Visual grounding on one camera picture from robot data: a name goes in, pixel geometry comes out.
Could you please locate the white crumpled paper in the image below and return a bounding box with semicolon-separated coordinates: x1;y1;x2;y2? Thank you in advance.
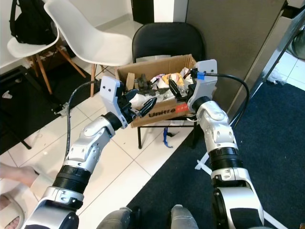
130;92;154;111

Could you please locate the yellow white crumpled wrapper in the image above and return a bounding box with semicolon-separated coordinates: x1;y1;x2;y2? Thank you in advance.
158;73;183;90

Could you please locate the brown cardboard box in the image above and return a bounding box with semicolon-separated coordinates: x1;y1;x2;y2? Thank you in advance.
114;54;202;129

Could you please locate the black padded chair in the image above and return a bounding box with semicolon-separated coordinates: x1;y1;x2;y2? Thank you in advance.
132;22;207;149

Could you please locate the white chair with wooden legs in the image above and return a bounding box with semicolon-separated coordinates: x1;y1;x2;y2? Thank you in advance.
6;24;63;96
44;0;133;97

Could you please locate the grey robot left leg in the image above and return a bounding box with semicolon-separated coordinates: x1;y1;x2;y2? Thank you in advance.
97;206;142;229

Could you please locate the grey robot leg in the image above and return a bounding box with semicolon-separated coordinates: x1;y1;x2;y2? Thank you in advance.
97;206;142;229
166;205;203;229

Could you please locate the dark blue carpet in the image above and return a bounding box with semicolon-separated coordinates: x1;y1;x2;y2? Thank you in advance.
126;80;305;229

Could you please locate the grey robot right leg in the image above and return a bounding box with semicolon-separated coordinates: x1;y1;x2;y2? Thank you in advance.
166;205;203;229

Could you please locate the beige slipper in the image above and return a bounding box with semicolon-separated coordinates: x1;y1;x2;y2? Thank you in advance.
0;185;44;229
24;171;54;192

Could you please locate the black backpack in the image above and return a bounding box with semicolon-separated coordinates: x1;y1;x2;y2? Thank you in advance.
9;0;58;46

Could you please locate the person's bare foot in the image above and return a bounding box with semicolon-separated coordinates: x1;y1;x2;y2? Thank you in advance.
0;163;40;186

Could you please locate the pale grey right wrist camera mount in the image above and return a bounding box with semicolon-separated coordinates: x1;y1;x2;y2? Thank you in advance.
187;59;219;113

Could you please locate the pale grey wrist camera mount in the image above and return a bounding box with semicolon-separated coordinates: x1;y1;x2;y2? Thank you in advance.
187;59;219;113
100;76;131;129

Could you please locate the pale grey left wrist camera mount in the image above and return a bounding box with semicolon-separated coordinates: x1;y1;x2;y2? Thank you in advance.
100;76;131;129

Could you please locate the blue strap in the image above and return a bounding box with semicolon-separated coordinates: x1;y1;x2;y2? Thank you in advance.
162;127;174;149

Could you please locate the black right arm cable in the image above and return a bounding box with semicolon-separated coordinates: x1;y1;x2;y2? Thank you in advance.
192;70;251;128

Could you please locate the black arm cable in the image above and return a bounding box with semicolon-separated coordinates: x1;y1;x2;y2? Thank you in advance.
192;70;251;128
67;80;106;145

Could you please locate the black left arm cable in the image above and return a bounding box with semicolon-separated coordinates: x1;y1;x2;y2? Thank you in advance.
67;80;106;145

